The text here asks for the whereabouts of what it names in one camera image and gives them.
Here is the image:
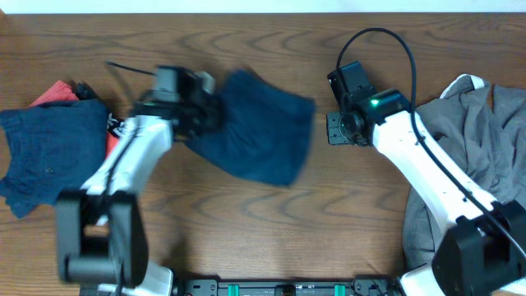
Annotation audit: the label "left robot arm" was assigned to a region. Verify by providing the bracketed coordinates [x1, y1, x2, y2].
[55, 66, 222, 295]

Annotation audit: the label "folded navy blue shorts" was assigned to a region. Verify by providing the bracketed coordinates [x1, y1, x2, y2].
[1, 99, 108, 219]

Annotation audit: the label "grey shorts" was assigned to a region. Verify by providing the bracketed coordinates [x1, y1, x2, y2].
[402, 73, 526, 271]

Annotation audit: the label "navy blue shorts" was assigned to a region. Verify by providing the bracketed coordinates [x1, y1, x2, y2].
[1, 99, 108, 219]
[186, 70, 316, 186]

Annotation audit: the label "red black waistband shorts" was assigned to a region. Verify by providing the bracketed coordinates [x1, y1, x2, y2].
[29, 81, 125, 156]

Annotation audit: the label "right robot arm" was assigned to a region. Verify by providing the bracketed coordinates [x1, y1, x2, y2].
[327, 86, 525, 295]

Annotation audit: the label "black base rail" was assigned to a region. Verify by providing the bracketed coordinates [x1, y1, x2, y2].
[171, 276, 405, 296]

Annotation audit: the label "right black cable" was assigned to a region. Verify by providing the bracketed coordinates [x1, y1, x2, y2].
[335, 27, 526, 260]

